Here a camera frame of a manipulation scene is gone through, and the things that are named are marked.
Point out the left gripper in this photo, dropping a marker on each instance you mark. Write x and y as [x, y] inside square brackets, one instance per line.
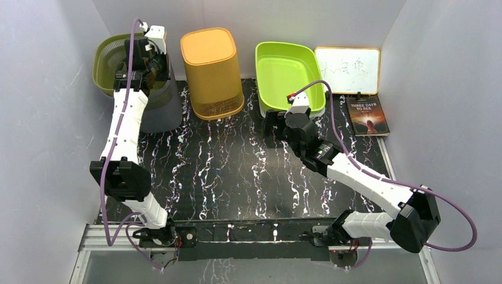
[163, 58]

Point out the small whiteboard orange frame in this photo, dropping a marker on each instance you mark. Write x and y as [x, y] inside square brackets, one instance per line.
[350, 70]

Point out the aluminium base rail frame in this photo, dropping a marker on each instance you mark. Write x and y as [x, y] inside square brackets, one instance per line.
[250, 252]

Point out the white perforated plastic tray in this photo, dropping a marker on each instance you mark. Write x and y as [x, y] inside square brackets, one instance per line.
[319, 113]

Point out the dark paperback book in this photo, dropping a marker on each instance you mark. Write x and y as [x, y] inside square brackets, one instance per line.
[366, 116]

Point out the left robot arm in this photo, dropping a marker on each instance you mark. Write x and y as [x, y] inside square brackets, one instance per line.
[117, 171]

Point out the orange slatted plastic basket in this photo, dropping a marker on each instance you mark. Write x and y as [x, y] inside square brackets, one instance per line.
[212, 73]

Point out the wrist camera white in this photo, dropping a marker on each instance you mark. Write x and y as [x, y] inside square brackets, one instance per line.
[299, 102]
[156, 34]

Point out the lime green plastic tub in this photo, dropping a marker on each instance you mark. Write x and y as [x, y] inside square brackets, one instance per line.
[281, 69]

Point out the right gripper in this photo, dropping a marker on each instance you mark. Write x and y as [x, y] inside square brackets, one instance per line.
[274, 118]

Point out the olive green slatted basket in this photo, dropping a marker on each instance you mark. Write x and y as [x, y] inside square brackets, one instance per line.
[110, 54]

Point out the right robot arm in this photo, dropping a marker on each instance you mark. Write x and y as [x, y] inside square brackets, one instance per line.
[408, 217]

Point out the grey slatted plastic basket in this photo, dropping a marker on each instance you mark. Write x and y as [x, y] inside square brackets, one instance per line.
[164, 108]

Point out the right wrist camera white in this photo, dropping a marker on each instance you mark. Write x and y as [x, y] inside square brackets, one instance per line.
[299, 102]

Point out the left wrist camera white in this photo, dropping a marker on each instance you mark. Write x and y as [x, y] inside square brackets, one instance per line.
[156, 34]

